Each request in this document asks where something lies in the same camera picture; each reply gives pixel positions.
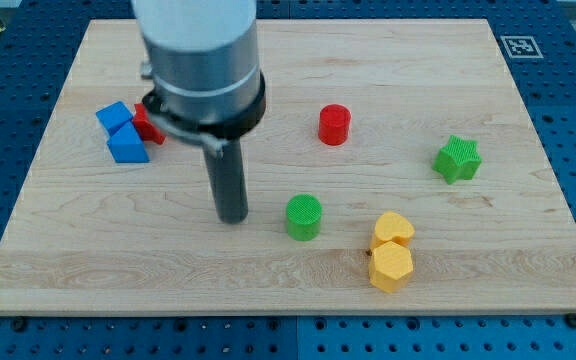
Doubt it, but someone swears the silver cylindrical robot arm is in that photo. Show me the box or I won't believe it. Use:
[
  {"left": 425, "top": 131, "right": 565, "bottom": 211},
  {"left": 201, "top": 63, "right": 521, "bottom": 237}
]
[{"left": 131, "top": 0, "right": 264, "bottom": 124}]

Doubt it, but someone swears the red cylinder block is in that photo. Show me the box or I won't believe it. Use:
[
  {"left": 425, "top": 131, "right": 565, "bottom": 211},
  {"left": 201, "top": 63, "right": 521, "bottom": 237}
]
[{"left": 318, "top": 104, "right": 351, "bottom": 146}]

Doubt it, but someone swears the green cylinder block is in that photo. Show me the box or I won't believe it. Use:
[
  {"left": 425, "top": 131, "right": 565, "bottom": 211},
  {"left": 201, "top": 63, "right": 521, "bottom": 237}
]
[{"left": 285, "top": 194, "right": 323, "bottom": 241}]

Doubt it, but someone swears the blue cube block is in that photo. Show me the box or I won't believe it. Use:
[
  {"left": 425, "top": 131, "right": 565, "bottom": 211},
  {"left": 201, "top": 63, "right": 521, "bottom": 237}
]
[{"left": 95, "top": 101, "right": 133, "bottom": 137}]

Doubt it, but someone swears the white fiducial marker tag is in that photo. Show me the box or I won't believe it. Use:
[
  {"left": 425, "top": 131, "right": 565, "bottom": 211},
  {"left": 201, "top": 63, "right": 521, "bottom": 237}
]
[{"left": 500, "top": 35, "right": 543, "bottom": 59}]

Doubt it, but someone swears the light wooden board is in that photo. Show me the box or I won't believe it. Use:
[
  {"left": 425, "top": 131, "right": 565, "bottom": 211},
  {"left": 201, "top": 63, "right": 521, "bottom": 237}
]
[{"left": 0, "top": 19, "right": 576, "bottom": 317}]

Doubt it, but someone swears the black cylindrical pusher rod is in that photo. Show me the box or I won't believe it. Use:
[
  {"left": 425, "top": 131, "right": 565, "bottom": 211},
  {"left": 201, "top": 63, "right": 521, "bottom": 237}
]
[{"left": 203, "top": 140, "right": 248, "bottom": 224}]

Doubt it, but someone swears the blue triangular block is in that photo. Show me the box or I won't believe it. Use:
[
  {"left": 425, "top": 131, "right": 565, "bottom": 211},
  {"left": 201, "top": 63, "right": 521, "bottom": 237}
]
[{"left": 107, "top": 122, "right": 149, "bottom": 163}]

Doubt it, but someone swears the yellow hexagon block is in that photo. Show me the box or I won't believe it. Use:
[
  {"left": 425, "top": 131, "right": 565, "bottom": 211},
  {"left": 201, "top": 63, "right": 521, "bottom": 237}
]
[{"left": 369, "top": 242, "right": 414, "bottom": 293}]

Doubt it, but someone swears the yellow heart block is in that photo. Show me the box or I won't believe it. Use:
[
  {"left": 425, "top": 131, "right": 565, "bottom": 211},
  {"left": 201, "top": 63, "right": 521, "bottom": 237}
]
[{"left": 370, "top": 211, "right": 415, "bottom": 249}]

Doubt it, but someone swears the black clamp ring with bracket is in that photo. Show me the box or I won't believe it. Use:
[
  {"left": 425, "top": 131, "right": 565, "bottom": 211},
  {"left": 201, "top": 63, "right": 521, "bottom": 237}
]
[{"left": 140, "top": 60, "right": 268, "bottom": 159}]

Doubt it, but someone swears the green star block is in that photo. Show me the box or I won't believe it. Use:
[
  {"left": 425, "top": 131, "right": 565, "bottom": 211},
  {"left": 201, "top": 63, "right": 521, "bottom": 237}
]
[{"left": 432, "top": 135, "right": 482, "bottom": 184}]

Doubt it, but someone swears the red block behind blue blocks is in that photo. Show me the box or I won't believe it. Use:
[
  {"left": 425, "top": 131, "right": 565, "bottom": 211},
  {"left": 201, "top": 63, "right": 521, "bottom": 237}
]
[{"left": 132, "top": 103, "right": 166, "bottom": 145}]

